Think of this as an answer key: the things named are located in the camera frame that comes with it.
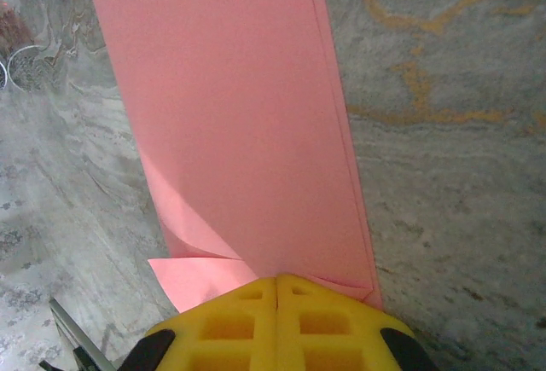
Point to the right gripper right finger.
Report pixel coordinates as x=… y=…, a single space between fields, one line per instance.
x=324 y=337

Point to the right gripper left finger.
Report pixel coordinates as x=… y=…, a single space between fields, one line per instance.
x=239 y=337

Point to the pink paper sheet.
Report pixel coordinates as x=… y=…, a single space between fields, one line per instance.
x=239 y=111

